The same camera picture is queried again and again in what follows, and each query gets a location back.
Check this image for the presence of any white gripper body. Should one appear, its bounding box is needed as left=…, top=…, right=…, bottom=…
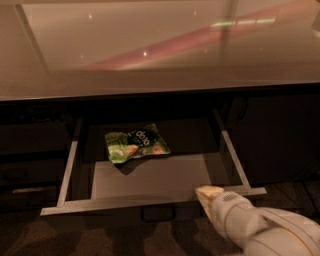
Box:
left=209, top=192, right=264, bottom=240

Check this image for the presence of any green snack bag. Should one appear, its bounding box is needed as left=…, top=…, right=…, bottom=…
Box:
left=104, top=124, right=171, bottom=164

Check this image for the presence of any dark grey cabinet door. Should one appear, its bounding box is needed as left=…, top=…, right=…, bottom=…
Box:
left=225, top=94, right=320, bottom=185

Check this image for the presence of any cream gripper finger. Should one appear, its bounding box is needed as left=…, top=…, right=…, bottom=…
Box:
left=195, top=185, right=224, bottom=220

